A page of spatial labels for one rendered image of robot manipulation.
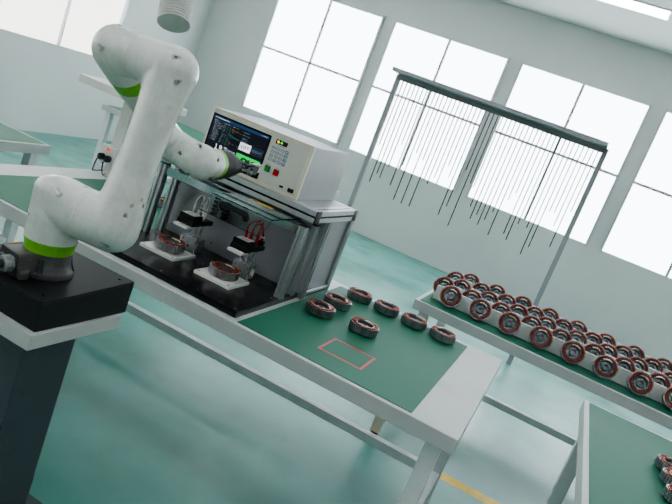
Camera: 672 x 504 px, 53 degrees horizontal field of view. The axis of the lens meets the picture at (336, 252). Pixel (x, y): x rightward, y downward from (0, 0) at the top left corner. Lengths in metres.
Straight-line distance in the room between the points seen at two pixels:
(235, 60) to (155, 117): 8.24
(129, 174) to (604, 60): 7.41
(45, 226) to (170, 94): 0.45
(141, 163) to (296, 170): 0.87
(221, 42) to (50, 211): 8.42
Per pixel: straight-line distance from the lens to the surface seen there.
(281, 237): 2.59
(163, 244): 2.49
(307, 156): 2.41
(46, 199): 1.77
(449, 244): 8.66
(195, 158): 2.04
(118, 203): 1.68
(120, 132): 3.53
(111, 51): 1.77
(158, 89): 1.68
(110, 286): 1.87
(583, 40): 8.69
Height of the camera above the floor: 1.49
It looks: 12 degrees down
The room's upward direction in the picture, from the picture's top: 21 degrees clockwise
